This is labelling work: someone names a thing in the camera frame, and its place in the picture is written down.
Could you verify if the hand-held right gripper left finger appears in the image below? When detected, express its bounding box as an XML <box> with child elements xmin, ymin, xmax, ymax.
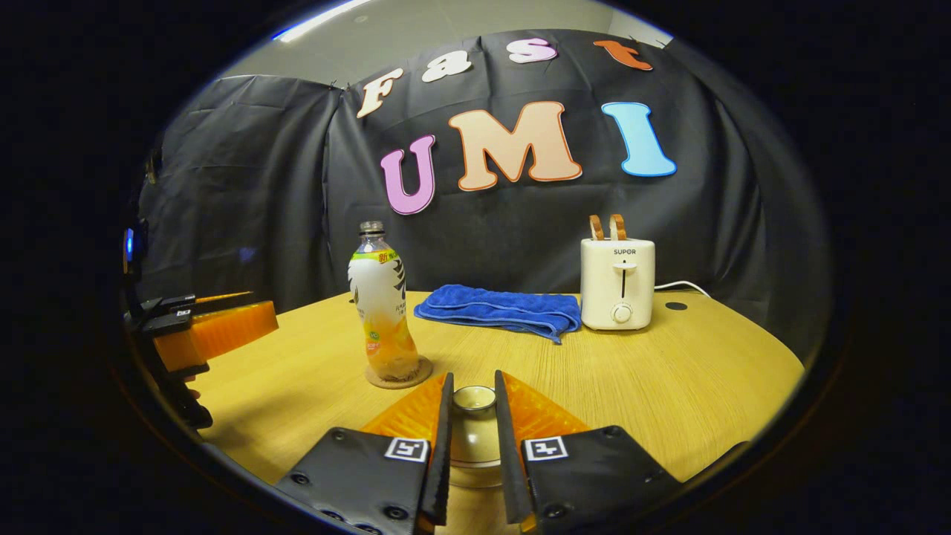
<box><xmin>275</xmin><ymin>372</ymin><xmax>455</xmax><ymax>535</ymax></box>

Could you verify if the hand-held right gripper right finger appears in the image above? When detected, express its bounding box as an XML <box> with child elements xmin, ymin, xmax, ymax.
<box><xmin>494</xmin><ymin>370</ymin><xmax>681</xmax><ymax>535</ymax></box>

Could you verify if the beige teacup lid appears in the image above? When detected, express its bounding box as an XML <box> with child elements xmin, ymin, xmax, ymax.
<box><xmin>449</xmin><ymin>385</ymin><xmax>504</xmax><ymax>467</ymax></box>

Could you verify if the round cork coaster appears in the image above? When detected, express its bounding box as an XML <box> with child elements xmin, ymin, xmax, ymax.
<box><xmin>364</xmin><ymin>355</ymin><xmax>434</xmax><ymax>390</ymax></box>

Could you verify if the white label water bottle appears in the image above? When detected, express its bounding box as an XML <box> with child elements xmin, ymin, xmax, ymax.
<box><xmin>348</xmin><ymin>221</ymin><xmax>421</xmax><ymax>382</ymax></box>

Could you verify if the black backdrop cloth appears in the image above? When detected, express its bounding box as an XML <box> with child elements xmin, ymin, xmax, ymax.
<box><xmin>137</xmin><ymin>30</ymin><xmax>833</xmax><ymax>357</ymax></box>

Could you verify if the blue towel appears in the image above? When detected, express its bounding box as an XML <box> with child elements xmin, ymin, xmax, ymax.
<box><xmin>414</xmin><ymin>285</ymin><xmax>582</xmax><ymax>344</ymax></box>

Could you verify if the cream toaster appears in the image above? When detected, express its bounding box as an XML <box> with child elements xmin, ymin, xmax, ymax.
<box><xmin>580</xmin><ymin>238</ymin><xmax>656</xmax><ymax>331</ymax></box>

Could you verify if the white toaster cable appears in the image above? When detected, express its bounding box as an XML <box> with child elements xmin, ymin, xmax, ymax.
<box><xmin>654</xmin><ymin>280</ymin><xmax>713</xmax><ymax>299</ymax></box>

